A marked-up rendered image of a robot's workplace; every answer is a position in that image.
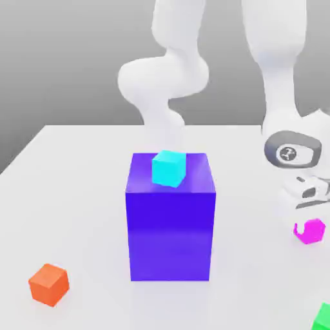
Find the small orange cube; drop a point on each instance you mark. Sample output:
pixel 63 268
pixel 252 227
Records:
pixel 49 286

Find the large blue box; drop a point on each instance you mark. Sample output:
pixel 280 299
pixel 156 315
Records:
pixel 170 232

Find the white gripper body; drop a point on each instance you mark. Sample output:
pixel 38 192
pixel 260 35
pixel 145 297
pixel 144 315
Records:
pixel 315 210

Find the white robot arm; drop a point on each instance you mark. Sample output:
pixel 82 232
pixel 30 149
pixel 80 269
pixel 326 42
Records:
pixel 165 77

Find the small magenta cube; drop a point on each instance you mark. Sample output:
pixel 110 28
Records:
pixel 313 232

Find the small cyan cube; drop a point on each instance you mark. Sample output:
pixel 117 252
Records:
pixel 167 170

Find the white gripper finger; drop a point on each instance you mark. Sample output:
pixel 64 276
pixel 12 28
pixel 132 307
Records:
pixel 301 228

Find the small green cube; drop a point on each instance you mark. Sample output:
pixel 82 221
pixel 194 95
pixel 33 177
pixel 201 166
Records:
pixel 323 318

